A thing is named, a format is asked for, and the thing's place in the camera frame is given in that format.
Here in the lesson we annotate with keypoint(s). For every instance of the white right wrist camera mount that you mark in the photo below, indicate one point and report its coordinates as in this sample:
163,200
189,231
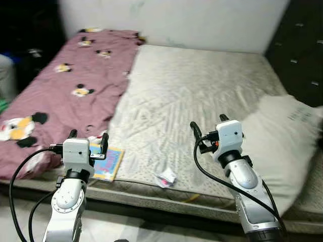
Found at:
229,133

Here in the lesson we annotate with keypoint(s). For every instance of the pink cartoon mouse quilt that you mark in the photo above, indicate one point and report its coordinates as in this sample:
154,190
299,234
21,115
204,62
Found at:
60,101

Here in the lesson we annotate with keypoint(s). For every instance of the white pillow with tree print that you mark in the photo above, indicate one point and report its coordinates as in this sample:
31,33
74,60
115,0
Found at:
282,146

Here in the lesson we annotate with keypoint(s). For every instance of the colourful children's board book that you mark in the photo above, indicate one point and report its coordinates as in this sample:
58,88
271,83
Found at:
112,164

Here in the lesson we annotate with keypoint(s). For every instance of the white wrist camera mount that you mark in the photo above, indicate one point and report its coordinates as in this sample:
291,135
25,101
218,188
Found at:
229,133
75,151

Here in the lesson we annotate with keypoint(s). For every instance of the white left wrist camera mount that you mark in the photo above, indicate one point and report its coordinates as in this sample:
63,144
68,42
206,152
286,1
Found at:
75,151

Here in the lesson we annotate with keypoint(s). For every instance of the dark tufted headboard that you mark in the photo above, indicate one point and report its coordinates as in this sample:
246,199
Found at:
298,50

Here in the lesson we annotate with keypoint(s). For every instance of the beige quilted mattress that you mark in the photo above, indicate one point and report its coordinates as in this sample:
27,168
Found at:
192,101

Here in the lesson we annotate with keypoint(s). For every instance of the white wrapper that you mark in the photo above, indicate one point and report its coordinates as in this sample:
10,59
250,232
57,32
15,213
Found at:
165,177

